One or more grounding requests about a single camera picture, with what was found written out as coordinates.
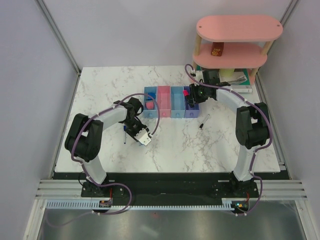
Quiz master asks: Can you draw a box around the yellow cup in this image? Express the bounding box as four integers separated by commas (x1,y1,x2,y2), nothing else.
219,68,235,78

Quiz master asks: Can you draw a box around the light blue drawer bin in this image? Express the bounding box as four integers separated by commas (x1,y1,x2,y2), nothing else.
143,86,158,118

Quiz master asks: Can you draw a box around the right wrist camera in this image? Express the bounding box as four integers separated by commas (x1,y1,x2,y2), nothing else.
194,70,204,84

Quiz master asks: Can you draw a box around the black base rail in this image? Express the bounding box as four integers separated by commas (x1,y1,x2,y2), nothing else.
53,170,289,200

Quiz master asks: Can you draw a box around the green book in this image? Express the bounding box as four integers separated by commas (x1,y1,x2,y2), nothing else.
196,66,253,93

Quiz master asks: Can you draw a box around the blue white eraser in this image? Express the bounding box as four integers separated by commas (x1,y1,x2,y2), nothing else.
147,92,156,99

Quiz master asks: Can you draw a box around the purple drawer bin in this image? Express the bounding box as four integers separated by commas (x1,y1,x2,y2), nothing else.
184,97,200,118

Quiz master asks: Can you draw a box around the pink three-tier shelf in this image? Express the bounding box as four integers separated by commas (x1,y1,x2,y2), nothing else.
192,14,283,84

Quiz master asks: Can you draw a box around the white cable duct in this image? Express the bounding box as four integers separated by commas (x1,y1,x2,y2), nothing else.
46,198,249,211

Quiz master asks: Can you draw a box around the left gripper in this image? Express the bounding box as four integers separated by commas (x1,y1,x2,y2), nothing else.
122,118,150,141

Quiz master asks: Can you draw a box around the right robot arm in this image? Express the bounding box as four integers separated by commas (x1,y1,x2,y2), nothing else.
183,69,273,197

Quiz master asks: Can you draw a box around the blue white pen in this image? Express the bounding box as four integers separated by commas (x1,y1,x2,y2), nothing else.
123,125,127,144

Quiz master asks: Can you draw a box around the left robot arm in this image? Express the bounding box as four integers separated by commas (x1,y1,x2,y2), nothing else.
64,97,151,197

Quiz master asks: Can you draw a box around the red small box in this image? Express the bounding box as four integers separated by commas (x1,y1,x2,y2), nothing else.
211,42,224,57

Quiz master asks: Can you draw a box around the aluminium frame rail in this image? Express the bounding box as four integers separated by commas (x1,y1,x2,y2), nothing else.
35,179,307,201

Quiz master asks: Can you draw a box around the pink drawer bin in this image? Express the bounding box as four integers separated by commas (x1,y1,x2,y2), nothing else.
157,85,171,118

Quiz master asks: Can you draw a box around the pink eraser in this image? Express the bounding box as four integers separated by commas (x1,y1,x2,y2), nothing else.
145,101,155,110

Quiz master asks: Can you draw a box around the black pen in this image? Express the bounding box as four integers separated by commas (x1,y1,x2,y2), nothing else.
199,114,210,130

